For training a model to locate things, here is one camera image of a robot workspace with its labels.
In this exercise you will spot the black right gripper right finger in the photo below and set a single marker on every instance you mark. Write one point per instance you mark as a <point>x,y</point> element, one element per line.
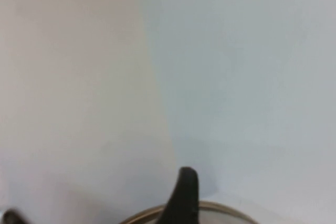
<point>185,200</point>

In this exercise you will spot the stainless steel pot lid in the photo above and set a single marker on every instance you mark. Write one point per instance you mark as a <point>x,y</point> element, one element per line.
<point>223,213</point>

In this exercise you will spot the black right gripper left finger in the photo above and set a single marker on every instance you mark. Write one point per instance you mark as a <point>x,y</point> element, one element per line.
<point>10,217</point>

